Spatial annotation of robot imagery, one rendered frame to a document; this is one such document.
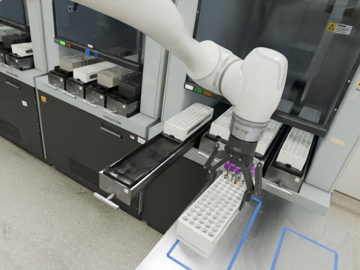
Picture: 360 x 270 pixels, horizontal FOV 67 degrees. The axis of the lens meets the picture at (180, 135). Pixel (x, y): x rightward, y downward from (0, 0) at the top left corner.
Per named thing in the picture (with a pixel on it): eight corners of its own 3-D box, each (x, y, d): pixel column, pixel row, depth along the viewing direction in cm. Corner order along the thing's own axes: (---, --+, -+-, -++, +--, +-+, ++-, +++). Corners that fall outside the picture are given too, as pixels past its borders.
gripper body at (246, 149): (223, 133, 69) (216, 162, 73) (255, 146, 65) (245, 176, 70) (235, 123, 74) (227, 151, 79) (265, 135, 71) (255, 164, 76)
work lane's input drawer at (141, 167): (192, 121, 147) (195, 106, 142) (215, 130, 142) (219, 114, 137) (89, 195, 90) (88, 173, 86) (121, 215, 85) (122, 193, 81)
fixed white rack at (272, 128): (259, 124, 140) (262, 113, 137) (278, 131, 136) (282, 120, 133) (239, 148, 117) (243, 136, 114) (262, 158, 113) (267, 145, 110)
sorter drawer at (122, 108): (173, 80, 198) (175, 68, 193) (190, 86, 193) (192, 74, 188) (100, 111, 141) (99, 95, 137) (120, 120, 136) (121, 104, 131)
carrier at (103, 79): (115, 88, 149) (115, 77, 146) (112, 89, 147) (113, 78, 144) (99, 81, 153) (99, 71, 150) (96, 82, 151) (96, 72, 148)
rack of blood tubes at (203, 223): (223, 181, 93) (227, 167, 90) (250, 195, 89) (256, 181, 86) (173, 236, 71) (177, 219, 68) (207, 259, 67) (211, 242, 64)
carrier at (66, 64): (75, 72, 160) (75, 62, 157) (73, 73, 159) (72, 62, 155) (62, 67, 164) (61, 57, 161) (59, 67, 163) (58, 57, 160)
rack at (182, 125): (194, 113, 140) (196, 102, 137) (211, 120, 136) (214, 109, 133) (162, 135, 117) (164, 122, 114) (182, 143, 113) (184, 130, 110)
